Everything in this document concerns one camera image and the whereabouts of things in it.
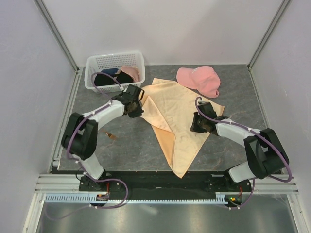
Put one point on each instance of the pink baseball cap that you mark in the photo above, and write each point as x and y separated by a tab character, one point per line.
203	79

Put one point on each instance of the right aluminium frame post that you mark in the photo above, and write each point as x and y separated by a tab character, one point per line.
268	33

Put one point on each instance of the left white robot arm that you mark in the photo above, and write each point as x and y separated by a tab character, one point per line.
81	132

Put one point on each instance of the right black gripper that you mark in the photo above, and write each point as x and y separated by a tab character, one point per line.
194	127

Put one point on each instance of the black cap in basket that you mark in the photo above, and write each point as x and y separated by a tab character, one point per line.
104	80

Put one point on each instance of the blue cap in basket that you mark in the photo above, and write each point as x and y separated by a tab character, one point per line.
110	71

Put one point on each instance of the peach cloth napkin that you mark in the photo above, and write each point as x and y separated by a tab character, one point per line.
169	108

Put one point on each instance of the orange handled fork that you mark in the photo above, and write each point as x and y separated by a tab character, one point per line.
111	136

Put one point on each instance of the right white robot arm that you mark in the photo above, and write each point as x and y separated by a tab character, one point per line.
265	154

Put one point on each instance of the left aluminium frame post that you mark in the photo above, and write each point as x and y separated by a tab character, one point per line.
56	33

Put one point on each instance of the white plastic basket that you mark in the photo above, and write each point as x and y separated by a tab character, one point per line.
111	64

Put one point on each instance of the aluminium frame post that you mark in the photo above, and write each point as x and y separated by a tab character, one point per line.
56	33
268	33

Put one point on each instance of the white slotted cable duct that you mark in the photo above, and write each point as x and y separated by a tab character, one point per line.
103	199

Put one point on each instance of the aluminium front rail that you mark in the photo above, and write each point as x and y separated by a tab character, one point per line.
58	183

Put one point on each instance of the light pink cap in basket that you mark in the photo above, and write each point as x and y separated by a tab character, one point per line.
131	71

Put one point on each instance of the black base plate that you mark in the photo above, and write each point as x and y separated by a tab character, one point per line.
164	184

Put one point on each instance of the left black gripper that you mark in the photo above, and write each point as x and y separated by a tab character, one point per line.
138	112

